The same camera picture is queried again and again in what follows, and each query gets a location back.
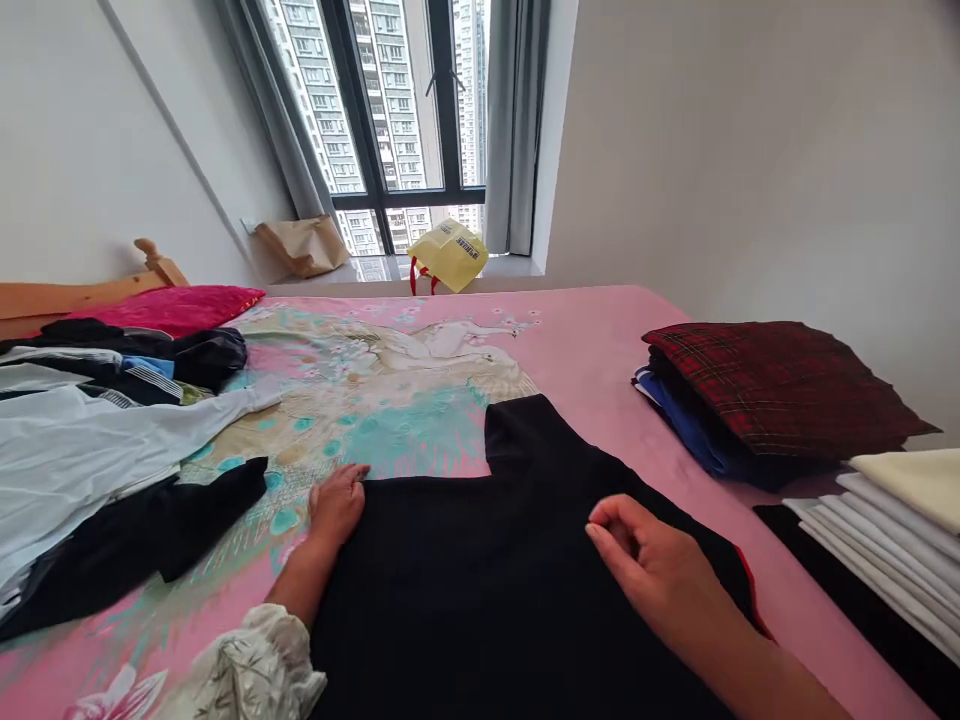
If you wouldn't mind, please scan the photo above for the person's left hand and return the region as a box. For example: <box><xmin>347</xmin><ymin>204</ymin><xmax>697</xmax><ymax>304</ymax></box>
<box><xmin>306</xmin><ymin>463</ymin><xmax>373</xmax><ymax>557</ymax></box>

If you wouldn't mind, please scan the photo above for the person's right hand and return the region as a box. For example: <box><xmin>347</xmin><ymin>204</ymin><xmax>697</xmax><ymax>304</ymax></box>
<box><xmin>584</xmin><ymin>493</ymin><xmax>757</xmax><ymax>655</ymax></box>

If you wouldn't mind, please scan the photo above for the black garment with red lining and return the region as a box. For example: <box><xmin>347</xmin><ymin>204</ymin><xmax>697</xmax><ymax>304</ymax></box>
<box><xmin>308</xmin><ymin>395</ymin><xmax>775</xmax><ymax>720</ymax></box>

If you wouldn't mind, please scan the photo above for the blue folded garment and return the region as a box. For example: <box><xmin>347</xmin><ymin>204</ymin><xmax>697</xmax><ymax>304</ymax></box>
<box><xmin>632</xmin><ymin>365</ymin><xmax>755</xmax><ymax>481</ymax></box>

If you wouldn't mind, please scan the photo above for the pink floral bed sheet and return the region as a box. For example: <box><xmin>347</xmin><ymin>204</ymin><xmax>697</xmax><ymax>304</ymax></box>
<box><xmin>0</xmin><ymin>283</ymin><xmax>940</xmax><ymax>720</ymax></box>

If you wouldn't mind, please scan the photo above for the black velvet garment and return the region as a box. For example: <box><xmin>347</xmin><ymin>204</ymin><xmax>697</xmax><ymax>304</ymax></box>
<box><xmin>0</xmin><ymin>455</ymin><xmax>271</xmax><ymax>643</ymax></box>

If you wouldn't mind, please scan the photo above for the flat black folded cloth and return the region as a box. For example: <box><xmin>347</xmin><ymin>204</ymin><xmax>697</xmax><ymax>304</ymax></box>
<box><xmin>752</xmin><ymin>503</ymin><xmax>960</xmax><ymax>719</ymax></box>

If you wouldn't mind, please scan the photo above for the black shiny garment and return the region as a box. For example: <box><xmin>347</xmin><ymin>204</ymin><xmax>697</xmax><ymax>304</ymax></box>
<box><xmin>170</xmin><ymin>327</ymin><xmax>250</xmax><ymax>394</ymax></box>

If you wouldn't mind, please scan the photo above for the stack of white folded cloths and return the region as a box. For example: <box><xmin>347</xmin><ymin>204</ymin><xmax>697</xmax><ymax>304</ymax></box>
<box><xmin>781</xmin><ymin>470</ymin><xmax>960</xmax><ymax>670</ymax></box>

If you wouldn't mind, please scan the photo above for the red plaid folded garment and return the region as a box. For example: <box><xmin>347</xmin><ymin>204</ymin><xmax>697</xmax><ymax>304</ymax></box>
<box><xmin>641</xmin><ymin>320</ymin><xmax>943</xmax><ymax>460</ymax></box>

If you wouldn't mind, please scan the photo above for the white long-sleeve garment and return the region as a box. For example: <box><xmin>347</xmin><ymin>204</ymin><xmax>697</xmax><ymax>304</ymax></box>
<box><xmin>0</xmin><ymin>367</ymin><xmax>283</xmax><ymax>601</ymax></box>

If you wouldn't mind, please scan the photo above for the magenta velvet pillow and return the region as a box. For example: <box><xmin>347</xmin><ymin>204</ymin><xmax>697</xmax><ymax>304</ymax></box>
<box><xmin>62</xmin><ymin>284</ymin><xmax>268</xmax><ymax>340</ymax></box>

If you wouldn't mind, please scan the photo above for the cream folded cloth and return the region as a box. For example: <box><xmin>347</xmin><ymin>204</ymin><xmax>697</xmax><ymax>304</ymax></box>
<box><xmin>848</xmin><ymin>448</ymin><xmax>960</xmax><ymax>537</ymax></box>

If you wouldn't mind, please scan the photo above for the brown paper bag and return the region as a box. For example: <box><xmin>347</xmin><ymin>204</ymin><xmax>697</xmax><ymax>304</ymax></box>
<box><xmin>254</xmin><ymin>213</ymin><xmax>353</xmax><ymax>281</ymax></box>

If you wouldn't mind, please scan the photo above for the navy striped garment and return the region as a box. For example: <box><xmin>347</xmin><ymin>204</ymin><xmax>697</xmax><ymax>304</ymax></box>
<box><xmin>0</xmin><ymin>317</ymin><xmax>189</xmax><ymax>410</ymax></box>

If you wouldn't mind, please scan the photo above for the wooden headboard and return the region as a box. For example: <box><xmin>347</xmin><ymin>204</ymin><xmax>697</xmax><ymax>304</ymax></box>
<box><xmin>0</xmin><ymin>238</ymin><xmax>191</xmax><ymax>340</ymax></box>

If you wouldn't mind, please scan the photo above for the grey curtain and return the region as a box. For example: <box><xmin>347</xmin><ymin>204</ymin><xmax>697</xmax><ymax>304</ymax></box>
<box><xmin>215</xmin><ymin>0</ymin><xmax>337</xmax><ymax>223</ymax></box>
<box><xmin>484</xmin><ymin>0</ymin><xmax>553</xmax><ymax>258</ymax></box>

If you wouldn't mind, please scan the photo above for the black framed window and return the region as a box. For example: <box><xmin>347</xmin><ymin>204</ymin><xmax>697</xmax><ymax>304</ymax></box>
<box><xmin>247</xmin><ymin>0</ymin><xmax>496</xmax><ymax>258</ymax></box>

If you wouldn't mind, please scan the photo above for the yellow bag with red handles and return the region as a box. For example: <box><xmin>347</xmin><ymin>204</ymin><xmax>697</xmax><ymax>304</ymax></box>
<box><xmin>406</xmin><ymin>217</ymin><xmax>491</xmax><ymax>298</ymax></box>

